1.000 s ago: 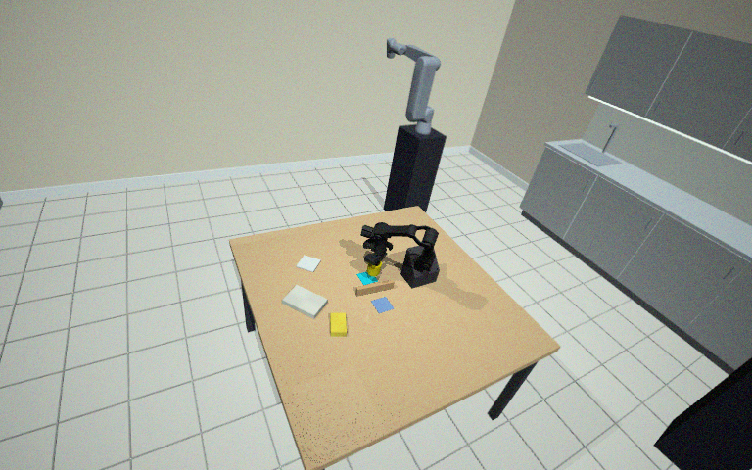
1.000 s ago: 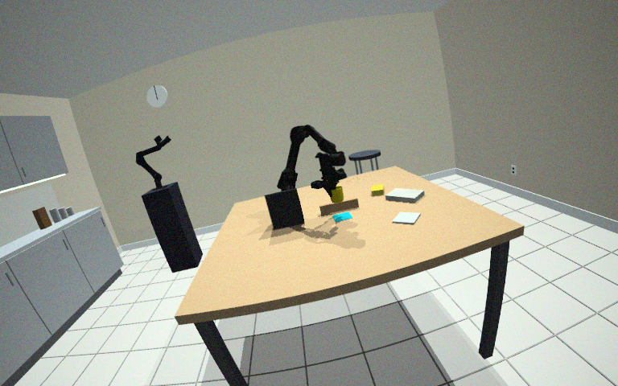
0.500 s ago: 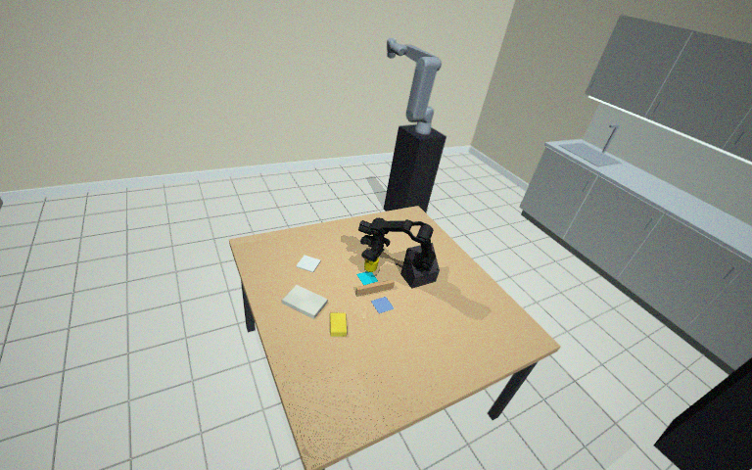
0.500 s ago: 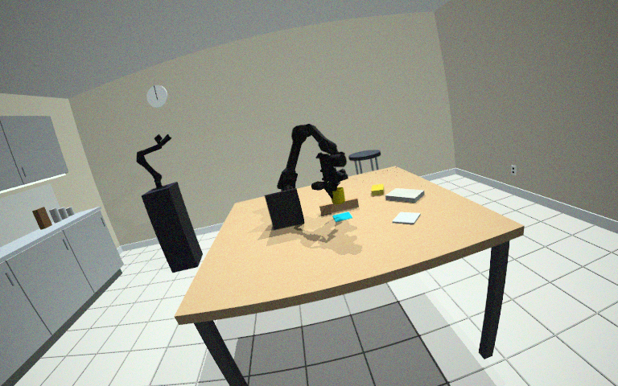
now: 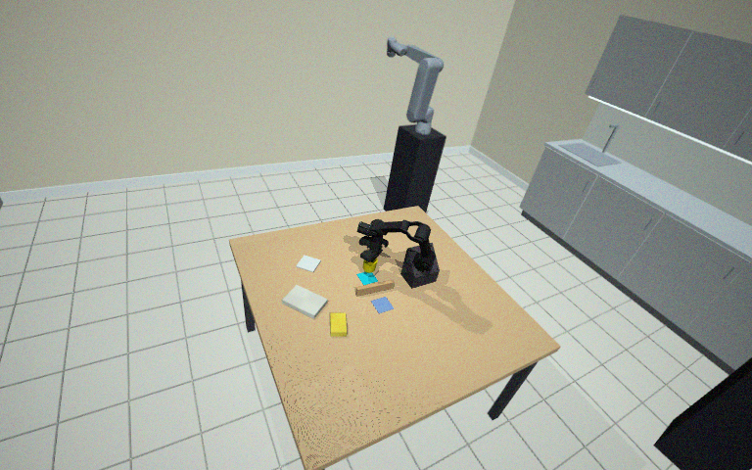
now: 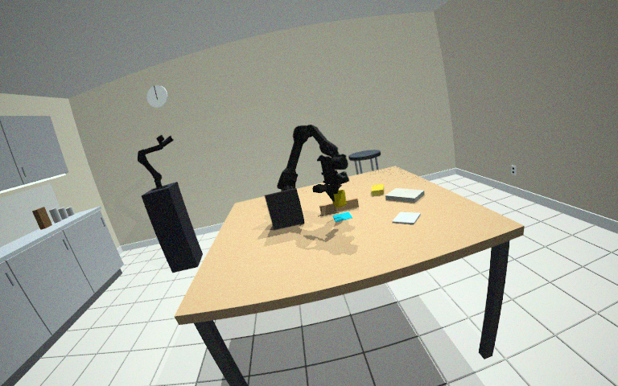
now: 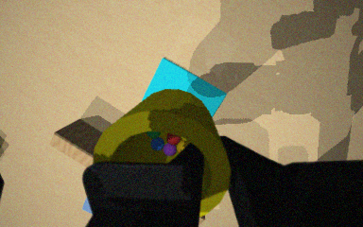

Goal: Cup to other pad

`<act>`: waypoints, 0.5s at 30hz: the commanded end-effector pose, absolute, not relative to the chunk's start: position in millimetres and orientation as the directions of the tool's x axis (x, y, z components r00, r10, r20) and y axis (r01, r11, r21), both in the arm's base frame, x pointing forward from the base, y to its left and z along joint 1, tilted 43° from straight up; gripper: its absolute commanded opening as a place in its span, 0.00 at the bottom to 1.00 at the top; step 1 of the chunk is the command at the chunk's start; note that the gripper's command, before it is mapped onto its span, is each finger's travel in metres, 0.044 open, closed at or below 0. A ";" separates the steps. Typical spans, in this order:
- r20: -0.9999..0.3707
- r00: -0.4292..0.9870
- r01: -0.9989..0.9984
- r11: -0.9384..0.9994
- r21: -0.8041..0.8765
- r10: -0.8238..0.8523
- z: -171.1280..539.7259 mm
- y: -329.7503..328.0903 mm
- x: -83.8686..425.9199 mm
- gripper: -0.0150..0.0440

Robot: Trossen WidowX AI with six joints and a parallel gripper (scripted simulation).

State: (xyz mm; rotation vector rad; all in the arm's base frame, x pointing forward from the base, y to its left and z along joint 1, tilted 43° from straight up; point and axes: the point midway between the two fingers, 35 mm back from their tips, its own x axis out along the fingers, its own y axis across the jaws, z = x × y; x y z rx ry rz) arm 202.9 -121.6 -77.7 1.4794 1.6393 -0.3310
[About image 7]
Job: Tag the dark red marble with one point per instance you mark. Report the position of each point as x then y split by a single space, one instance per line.
173 139

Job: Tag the dark green marble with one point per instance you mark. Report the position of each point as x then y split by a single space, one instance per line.
153 134

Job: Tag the dark blue marble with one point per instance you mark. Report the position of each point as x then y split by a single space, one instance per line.
157 144

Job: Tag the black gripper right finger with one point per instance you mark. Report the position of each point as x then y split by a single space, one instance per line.
267 194

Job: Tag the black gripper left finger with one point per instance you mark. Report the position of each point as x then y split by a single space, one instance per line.
163 187

